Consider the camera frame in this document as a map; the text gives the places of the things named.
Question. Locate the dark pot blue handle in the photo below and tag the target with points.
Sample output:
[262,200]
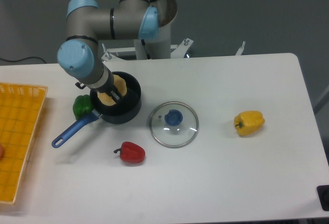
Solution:
[120,113]

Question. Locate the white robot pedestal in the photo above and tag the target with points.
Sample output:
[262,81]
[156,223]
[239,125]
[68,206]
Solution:
[160,47]

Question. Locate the white metal frame bracket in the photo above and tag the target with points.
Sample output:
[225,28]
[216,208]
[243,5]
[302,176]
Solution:
[129,53]

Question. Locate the yellow bell pepper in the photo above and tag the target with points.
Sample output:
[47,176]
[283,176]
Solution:
[248,122]

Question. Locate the green bell pepper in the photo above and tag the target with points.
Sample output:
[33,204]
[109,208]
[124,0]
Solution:
[82,106]

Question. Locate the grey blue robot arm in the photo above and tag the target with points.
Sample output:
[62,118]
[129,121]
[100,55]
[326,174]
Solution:
[87,24]

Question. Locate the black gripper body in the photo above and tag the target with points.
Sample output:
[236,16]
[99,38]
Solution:
[105,84]

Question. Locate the yellow plastic basket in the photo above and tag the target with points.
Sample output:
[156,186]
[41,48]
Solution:
[21,107]

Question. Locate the black device at table edge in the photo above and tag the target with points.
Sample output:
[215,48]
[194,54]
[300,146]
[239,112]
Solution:
[323,194]

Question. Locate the glass lid blue knob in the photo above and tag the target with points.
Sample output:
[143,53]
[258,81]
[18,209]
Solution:
[173,124]

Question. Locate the red bell pepper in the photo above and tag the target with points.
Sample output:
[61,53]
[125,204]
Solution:
[130,152]

